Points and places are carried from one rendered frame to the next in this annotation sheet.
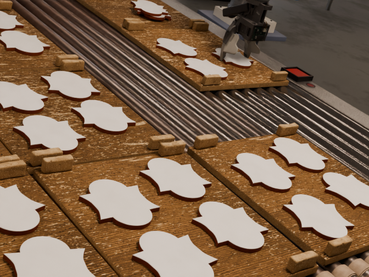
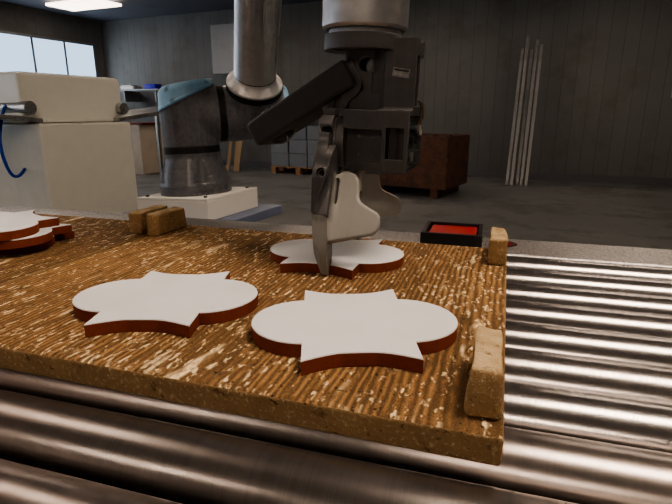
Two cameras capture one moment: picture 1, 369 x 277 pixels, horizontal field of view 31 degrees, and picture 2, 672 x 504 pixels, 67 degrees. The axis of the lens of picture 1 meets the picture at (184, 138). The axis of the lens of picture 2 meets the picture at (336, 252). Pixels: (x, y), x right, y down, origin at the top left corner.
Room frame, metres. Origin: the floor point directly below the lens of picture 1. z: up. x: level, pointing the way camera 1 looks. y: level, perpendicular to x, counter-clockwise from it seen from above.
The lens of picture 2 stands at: (1.53, 0.15, 1.08)
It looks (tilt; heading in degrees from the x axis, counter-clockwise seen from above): 15 degrees down; 332
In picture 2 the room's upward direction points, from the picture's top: straight up
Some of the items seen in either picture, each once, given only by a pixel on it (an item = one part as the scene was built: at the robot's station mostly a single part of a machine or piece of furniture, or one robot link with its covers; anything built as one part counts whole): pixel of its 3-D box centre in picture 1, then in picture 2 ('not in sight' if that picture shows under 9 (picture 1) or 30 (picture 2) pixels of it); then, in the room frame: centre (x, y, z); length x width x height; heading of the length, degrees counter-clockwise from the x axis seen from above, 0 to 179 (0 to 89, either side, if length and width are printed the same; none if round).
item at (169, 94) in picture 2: not in sight; (191, 113); (2.65, -0.10, 1.08); 0.13 x 0.12 x 0.14; 80
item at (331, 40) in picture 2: (252, 18); (369, 107); (1.94, -0.10, 1.08); 0.09 x 0.08 x 0.12; 44
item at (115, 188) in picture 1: (174, 214); not in sight; (1.01, -0.02, 0.94); 0.41 x 0.35 x 0.04; 44
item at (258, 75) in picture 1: (203, 56); (263, 287); (1.94, 0.01, 0.93); 0.41 x 0.35 x 0.02; 44
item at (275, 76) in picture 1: (279, 76); (497, 245); (1.89, -0.22, 0.95); 0.06 x 0.02 x 0.03; 134
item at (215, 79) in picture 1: (211, 79); (487, 367); (1.70, -0.03, 0.95); 0.06 x 0.02 x 0.03; 134
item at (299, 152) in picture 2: not in sight; (306, 142); (10.24, -3.89, 0.55); 1.11 x 0.74 x 1.10; 39
